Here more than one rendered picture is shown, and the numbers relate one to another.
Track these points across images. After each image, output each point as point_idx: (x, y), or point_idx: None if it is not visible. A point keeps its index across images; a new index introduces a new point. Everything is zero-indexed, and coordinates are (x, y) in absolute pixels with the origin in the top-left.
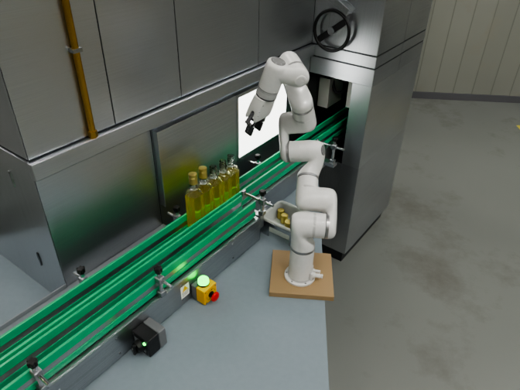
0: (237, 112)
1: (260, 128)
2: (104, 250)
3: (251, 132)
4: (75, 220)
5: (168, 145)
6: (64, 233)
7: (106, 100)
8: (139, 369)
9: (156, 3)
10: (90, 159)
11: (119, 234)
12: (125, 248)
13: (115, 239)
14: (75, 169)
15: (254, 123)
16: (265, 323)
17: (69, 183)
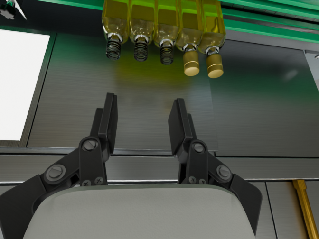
0: (30, 112)
1: (112, 104)
2: (270, 55)
3: (186, 114)
4: (302, 99)
5: (199, 124)
6: (311, 94)
7: (279, 218)
8: None
9: None
10: (293, 152)
11: (255, 59)
12: (247, 42)
13: (259, 57)
14: (307, 149)
15: (199, 171)
16: None
17: (312, 138)
